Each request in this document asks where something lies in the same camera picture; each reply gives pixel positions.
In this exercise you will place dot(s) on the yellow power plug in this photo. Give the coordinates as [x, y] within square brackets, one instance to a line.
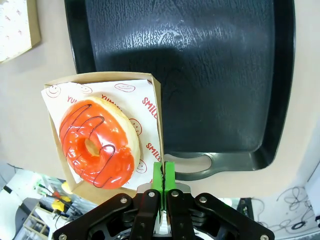
[60, 203]

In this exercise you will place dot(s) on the red glazed donut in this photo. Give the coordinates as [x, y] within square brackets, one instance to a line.
[82, 130]

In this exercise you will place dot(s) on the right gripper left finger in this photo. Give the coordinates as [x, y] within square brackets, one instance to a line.
[147, 217]

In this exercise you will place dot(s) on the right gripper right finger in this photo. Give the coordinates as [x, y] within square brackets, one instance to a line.
[180, 217]

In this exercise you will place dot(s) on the white printed paper liner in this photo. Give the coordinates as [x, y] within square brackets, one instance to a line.
[12, 27]
[140, 100]

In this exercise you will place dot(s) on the brown cardboard food box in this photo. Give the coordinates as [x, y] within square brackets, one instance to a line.
[158, 112]
[36, 30]

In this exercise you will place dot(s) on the wooden shelf rack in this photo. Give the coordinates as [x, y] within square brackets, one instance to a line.
[37, 222]

